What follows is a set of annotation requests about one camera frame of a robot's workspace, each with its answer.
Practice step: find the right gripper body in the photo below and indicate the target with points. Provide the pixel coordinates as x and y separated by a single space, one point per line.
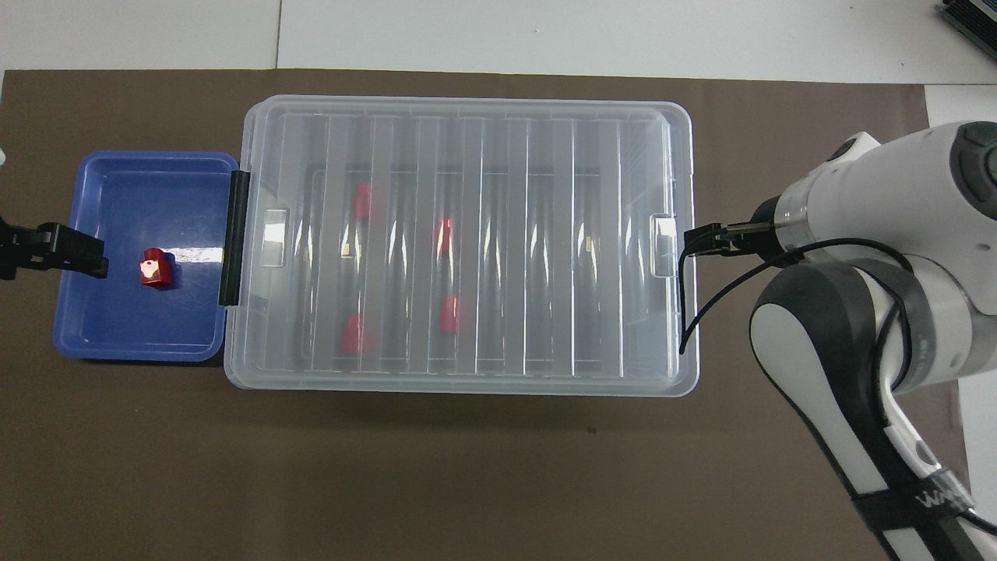
766 230

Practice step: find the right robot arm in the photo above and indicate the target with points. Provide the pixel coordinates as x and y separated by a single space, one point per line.
896 187

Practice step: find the red block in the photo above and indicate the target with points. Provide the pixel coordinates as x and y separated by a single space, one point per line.
449 315
362 202
352 336
445 235
156 269

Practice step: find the clear plastic box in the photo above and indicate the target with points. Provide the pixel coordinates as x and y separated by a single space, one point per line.
257 374

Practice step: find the clear plastic lid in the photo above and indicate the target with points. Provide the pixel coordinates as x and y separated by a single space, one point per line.
498 140

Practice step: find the black ribbed device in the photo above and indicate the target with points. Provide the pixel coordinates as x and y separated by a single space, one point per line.
974 19

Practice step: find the blue plastic tray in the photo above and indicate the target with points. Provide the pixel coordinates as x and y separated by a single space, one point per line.
132 327

